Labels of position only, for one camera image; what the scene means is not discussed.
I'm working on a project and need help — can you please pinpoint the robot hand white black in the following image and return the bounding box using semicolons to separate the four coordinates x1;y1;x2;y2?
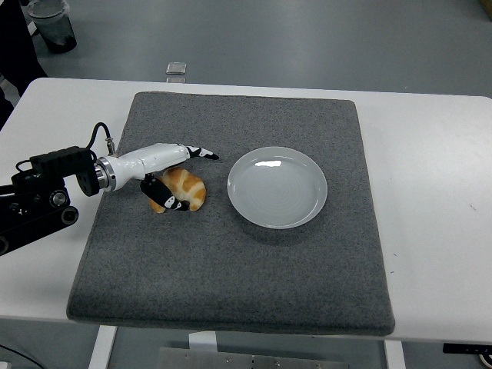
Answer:
109;142;221;213

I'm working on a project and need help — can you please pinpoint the croissant bread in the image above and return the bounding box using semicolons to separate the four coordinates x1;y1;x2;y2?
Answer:
148;166;208;214

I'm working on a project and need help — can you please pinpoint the grey round plate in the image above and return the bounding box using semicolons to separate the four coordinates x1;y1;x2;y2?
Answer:
227;146;329;231

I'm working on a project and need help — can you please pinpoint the grey metal plate with screws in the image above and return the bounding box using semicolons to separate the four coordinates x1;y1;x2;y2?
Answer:
157;347;324;369

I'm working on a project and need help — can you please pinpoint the grey felt mat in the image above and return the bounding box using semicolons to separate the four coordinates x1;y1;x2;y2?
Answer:
65;91;397;337

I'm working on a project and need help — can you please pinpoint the black bin with clear liner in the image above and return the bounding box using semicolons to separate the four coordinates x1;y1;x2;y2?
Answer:
25;0;78;55

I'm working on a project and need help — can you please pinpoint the person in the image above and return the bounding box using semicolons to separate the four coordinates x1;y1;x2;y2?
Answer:
0;0;49;131

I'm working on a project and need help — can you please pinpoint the white table leg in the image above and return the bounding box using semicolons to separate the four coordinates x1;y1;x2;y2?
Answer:
88;325;118;369
384;340;405;369

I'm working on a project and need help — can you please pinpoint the black table control panel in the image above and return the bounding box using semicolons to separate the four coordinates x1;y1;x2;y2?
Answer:
442;342;492;355

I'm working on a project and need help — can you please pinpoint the white table centre bracket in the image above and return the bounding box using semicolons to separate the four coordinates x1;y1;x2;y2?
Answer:
188;331;218;353

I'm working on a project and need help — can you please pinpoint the black floor cable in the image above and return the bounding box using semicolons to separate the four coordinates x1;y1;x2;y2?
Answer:
0;344;25;366

